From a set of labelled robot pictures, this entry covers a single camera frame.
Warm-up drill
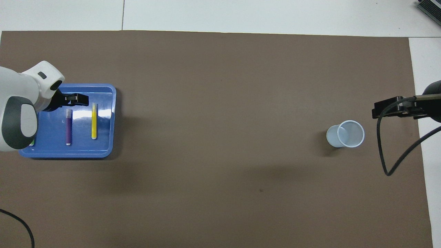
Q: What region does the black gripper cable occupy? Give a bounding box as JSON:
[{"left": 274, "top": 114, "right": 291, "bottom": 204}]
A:
[
  {"left": 0, "top": 208, "right": 35, "bottom": 248},
  {"left": 377, "top": 94, "right": 441, "bottom": 176}
]

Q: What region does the translucent plastic cup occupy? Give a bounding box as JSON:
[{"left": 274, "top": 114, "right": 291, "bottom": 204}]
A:
[{"left": 326, "top": 120, "right": 365, "bottom": 148}]

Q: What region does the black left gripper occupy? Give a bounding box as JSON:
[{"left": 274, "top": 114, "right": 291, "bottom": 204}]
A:
[{"left": 44, "top": 88, "right": 89, "bottom": 112}]

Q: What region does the brown table mat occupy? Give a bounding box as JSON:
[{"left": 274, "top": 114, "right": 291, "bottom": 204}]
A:
[{"left": 0, "top": 30, "right": 434, "bottom": 248}]

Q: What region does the yellow marker pen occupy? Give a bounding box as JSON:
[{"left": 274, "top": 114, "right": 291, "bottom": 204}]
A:
[{"left": 91, "top": 103, "right": 98, "bottom": 140}]

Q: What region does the purple marker pen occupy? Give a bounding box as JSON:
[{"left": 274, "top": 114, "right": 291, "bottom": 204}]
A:
[{"left": 65, "top": 109, "right": 73, "bottom": 146}]

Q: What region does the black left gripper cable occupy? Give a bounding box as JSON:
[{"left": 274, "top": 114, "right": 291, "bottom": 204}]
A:
[{"left": 0, "top": 208, "right": 35, "bottom": 248}]

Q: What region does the grey ribbed device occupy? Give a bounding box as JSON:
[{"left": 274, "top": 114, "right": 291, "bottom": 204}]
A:
[{"left": 416, "top": 0, "right": 441, "bottom": 22}]

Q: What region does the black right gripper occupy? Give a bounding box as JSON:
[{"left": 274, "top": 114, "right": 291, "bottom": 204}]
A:
[{"left": 371, "top": 80, "right": 441, "bottom": 123}]

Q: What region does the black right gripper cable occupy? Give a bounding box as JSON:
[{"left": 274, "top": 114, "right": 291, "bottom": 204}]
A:
[{"left": 377, "top": 94, "right": 441, "bottom": 176}]

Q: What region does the blue plastic tray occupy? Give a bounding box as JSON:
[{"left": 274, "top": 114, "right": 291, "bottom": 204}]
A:
[{"left": 18, "top": 83, "right": 117, "bottom": 158}]

